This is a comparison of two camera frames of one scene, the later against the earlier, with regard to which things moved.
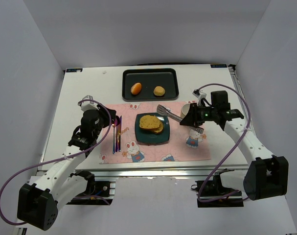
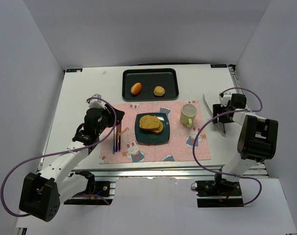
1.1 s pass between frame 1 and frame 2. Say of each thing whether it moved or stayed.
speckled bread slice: stayed
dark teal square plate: stayed
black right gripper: moved
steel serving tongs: moved
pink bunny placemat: stayed
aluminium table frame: stayed
